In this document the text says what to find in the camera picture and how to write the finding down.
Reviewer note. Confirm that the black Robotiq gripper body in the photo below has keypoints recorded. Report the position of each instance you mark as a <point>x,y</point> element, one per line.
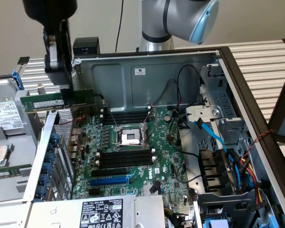
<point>50,9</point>

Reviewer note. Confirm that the green RAM stick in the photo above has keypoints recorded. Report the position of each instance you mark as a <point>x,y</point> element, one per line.
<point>42,103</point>
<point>4,173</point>

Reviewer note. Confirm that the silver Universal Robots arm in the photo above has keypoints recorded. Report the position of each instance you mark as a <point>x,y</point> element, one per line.
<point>175,16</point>

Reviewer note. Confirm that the black box with port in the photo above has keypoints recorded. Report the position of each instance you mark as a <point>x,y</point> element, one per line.
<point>85,45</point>

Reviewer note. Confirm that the blue plastic disk carrier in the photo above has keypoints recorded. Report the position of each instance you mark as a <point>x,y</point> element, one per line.
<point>17,80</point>

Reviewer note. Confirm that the open grey PC case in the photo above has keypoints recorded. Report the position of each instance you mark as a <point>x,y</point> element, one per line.
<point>114,88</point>

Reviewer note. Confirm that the thin metal locking lever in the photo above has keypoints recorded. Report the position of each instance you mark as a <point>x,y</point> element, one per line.
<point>110,114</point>

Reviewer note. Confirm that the silver hard disk with label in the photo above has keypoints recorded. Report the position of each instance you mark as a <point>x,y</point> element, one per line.
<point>7,114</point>

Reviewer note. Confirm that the blue card retention clip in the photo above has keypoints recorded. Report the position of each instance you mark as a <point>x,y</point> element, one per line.
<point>54,138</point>
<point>47,167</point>
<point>41,190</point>
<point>50,155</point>
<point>45,179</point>

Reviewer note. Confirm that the grey parts rack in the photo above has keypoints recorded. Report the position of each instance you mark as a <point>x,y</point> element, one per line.
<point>26,152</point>

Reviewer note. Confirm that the silver CPU socket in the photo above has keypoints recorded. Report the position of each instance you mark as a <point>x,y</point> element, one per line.
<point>129,136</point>

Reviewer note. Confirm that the round coin battery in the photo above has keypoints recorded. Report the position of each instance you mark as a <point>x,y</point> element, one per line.
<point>167,117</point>

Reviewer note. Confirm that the long black expansion slot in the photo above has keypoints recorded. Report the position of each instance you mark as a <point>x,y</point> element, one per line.
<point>109,172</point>

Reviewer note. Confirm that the green Dell motherboard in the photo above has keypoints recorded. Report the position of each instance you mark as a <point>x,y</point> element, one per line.
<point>161,140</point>

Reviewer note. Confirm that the blue expansion slot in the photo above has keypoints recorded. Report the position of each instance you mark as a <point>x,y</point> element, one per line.
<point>109,181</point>

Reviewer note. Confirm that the short black expansion slot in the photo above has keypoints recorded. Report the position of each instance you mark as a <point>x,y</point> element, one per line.
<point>94,192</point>

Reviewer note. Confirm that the silver power supply with label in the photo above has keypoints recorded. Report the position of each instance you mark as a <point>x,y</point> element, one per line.
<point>61,211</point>

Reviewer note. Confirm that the silver metal disk bay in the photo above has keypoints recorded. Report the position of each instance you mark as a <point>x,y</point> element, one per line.
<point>224,99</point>

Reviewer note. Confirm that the black plastic fan shroud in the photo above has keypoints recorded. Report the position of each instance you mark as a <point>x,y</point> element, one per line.
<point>211,166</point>

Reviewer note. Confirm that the dark grey plastic disk bay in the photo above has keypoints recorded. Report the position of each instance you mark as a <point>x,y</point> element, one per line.
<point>228,202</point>

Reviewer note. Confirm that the dark framed panel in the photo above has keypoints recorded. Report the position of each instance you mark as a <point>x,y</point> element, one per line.
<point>279,114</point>

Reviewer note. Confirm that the blue plastic tab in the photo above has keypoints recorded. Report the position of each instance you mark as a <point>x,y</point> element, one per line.
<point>216,223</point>

